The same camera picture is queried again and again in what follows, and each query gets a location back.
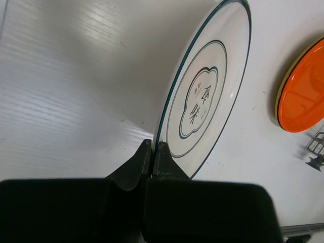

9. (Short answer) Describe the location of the grey wire dish rack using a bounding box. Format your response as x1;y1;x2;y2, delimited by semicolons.
306;132;323;172

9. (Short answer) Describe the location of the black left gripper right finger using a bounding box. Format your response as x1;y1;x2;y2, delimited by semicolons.
145;142;282;242

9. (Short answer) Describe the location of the aluminium front rail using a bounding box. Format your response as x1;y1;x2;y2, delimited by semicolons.
280;223;324;237

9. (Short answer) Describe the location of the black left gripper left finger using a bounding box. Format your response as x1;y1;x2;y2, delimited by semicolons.
1;140;151;242

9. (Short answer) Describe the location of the orange plate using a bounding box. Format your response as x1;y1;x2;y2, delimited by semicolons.
278;40;323;133

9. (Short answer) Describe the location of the white plate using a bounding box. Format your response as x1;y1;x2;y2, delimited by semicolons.
153;1;252;178

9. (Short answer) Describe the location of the yellow brown patterned plate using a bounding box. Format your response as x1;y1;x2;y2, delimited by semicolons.
274;37;323;121

